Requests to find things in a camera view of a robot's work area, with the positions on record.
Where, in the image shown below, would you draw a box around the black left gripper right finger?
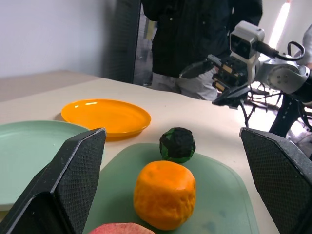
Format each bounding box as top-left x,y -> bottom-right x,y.
239,127 -> 312,234

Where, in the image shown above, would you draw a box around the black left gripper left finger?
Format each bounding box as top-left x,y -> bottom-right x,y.
0,127 -> 107,234

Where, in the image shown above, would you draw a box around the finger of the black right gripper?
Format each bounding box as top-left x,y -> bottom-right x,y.
179,55 -> 223,79
212,86 -> 251,109

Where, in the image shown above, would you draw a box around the light green round plate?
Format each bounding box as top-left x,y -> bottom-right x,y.
0,120 -> 106,212

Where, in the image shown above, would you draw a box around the dark green ball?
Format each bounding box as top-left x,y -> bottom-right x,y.
159,127 -> 196,164

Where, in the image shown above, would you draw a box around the red apple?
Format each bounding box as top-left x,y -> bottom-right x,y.
88,222 -> 156,234

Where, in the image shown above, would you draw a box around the orange round plate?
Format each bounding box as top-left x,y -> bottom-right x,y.
61,98 -> 152,141

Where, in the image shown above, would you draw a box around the orange fruit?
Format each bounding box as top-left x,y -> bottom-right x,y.
133,160 -> 196,231

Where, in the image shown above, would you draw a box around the person in black jacket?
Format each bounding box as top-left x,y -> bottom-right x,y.
140,0 -> 264,102

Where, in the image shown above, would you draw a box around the black metal stand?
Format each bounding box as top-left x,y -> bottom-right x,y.
269,94 -> 312,138

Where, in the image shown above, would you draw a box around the light green rounded square tray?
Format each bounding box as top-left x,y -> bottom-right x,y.
82,143 -> 259,234

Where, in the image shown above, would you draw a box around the dark upright pillar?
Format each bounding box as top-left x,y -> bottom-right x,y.
107,0 -> 142,84

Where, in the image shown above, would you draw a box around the thin black spiky frame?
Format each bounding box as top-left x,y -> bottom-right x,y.
240,82 -> 283,127

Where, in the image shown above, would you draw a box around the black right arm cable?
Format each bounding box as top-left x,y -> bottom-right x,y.
258,40 -> 306,61

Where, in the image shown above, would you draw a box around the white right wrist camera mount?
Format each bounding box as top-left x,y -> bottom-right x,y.
229,20 -> 266,86

